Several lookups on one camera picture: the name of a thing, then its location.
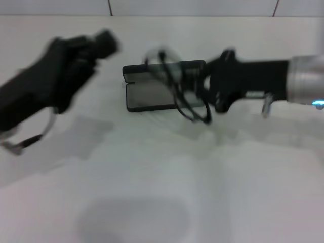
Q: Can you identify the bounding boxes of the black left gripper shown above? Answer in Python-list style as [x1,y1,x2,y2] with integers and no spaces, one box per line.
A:
[0,29,122,132]

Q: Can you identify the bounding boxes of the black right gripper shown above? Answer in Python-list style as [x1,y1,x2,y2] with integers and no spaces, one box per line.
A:
[184,49,291,113]

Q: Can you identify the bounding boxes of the black round-lens glasses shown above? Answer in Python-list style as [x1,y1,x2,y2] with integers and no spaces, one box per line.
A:
[144,45,213,125]

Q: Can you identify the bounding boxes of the black glasses case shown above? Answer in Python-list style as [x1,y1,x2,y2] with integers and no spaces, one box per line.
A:
[122,60,207,113]

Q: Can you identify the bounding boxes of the grey right gripper cable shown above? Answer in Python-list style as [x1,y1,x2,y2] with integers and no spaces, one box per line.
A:
[262,92,274,119]

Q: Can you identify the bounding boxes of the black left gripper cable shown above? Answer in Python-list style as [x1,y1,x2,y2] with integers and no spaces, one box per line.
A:
[0,113,58,155]

